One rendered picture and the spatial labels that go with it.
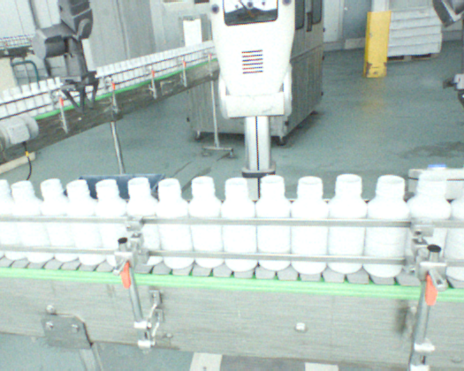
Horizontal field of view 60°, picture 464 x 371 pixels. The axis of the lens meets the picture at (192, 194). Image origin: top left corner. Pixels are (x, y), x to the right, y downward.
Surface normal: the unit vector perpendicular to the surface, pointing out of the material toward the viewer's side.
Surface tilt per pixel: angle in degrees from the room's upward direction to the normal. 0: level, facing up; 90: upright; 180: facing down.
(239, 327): 90
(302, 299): 90
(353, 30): 90
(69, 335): 90
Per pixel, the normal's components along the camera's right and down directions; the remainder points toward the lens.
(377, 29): -0.22, 0.43
